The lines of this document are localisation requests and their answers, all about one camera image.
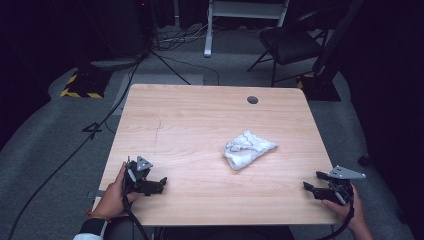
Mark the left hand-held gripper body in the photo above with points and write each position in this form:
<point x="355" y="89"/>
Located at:
<point x="140" y="186"/>

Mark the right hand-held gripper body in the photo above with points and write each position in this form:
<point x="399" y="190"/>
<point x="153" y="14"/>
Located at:
<point x="336" y="191"/>

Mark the white cloth with coloured stitching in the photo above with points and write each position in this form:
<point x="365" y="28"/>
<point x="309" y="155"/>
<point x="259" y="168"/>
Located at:
<point x="246" y="151"/>

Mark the person's right hand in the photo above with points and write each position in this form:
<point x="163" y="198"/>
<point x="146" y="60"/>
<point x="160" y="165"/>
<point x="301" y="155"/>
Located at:
<point x="355" y="215"/>

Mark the person's left hand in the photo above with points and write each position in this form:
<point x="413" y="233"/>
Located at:
<point x="111" y="200"/>

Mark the black caster wheel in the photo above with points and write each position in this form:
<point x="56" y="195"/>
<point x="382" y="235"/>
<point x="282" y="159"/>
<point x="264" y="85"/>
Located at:
<point x="363" y="160"/>

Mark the person's lap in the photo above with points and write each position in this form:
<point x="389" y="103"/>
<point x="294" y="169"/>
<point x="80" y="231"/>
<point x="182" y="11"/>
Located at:
<point x="206" y="233"/>

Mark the black tape floor mark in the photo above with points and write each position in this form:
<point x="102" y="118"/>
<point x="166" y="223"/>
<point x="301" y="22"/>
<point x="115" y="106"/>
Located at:
<point x="92" y="129"/>

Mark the black stand with slanted pole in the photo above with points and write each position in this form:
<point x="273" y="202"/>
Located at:
<point x="321" y="88"/>

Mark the dark round table grommet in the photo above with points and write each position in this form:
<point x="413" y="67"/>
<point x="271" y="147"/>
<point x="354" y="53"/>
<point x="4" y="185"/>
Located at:
<point x="252" y="99"/>

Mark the black yellow striped stand base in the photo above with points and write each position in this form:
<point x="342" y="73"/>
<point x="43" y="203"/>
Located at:
<point x="85" y="85"/>

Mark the black folding chair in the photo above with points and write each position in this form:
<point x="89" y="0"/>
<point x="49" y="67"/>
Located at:
<point x="288" y="45"/>

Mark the large black box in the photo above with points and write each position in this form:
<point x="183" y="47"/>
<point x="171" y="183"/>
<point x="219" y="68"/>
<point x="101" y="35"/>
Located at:
<point x="116" y="26"/>

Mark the white metal desk frame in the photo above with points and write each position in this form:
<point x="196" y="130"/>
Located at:
<point x="209" y="33"/>

